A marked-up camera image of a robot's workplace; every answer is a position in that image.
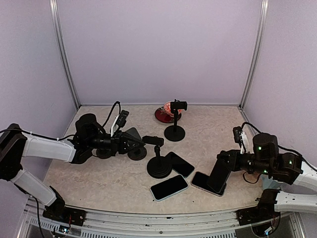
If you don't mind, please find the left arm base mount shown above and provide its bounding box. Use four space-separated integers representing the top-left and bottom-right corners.
43 207 86 227

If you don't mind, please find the phone lower left blue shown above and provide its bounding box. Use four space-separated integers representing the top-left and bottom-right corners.
150 175 188 201

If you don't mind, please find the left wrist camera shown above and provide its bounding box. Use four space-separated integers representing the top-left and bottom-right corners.
110 110 129 136

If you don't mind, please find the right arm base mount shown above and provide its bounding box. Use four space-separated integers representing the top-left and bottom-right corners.
236 189 280 226

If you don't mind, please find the phone lower right pink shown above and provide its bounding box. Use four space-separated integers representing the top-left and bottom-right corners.
191 172 227 197

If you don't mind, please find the black pole stand centre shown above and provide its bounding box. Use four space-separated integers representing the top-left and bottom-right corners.
164 99 188 142

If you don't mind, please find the phone upper left blue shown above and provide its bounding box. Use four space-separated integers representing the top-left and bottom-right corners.
166 152 195 178

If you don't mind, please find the left aluminium frame post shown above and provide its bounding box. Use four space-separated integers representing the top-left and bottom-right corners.
50 0 81 110

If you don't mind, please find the red saucer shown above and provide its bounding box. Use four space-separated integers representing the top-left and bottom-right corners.
155 107 174 123

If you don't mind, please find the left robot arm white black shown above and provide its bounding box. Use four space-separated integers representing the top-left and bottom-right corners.
0 111 147 221

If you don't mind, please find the aluminium frame post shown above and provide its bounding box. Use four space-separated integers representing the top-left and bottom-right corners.
239 0 269 111
50 0 81 110

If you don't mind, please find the red patterned teacup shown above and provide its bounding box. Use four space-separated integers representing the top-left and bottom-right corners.
163 100 182 117

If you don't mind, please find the phone blue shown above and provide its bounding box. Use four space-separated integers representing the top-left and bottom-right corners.
150 175 188 201
166 152 195 178

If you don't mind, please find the left folding phone stand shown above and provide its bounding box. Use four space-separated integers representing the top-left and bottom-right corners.
96 149 112 159

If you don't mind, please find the middle folding phone stand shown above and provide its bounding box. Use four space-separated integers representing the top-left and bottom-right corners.
126 127 147 161

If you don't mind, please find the right aluminium frame post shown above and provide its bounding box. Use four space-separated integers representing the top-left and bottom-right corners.
239 0 269 111

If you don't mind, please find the black pole stand clamp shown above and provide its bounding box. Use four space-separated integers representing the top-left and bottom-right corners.
142 135 172 179

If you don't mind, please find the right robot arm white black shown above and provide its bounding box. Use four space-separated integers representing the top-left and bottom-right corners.
217 133 317 220

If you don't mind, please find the front aluminium rail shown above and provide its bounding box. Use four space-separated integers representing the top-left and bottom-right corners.
15 198 305 238

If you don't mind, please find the light blue mug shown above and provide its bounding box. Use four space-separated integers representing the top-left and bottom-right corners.
261 175 283 190

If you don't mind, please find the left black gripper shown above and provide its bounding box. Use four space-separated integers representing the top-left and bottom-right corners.
87 130 144 156

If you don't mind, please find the folding phone stand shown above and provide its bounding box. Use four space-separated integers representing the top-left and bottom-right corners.
96 149 112 159
126 127 147 161

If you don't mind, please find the phone black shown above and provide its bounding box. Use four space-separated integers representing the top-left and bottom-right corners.
207 160 231 193

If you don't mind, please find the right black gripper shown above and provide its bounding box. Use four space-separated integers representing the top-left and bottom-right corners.
217 149 273 176

